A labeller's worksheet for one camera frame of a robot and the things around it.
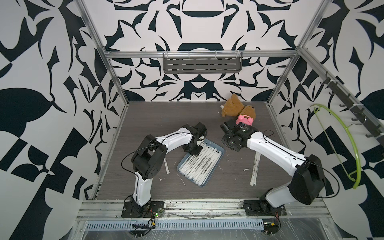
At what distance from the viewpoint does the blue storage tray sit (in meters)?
0.85

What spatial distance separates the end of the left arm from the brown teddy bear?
348 mm

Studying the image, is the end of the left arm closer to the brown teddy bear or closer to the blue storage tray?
the blue storage tray

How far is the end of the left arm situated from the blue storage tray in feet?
0.07

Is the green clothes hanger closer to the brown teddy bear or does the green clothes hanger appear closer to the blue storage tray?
the brown teddy bear

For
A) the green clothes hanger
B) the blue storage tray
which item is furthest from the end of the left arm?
the green clothes hanger

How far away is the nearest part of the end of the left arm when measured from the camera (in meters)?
0.69

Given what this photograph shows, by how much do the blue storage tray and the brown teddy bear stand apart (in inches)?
10.5

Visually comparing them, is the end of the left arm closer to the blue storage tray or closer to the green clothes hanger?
the blue storage tray

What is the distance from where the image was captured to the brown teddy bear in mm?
1056
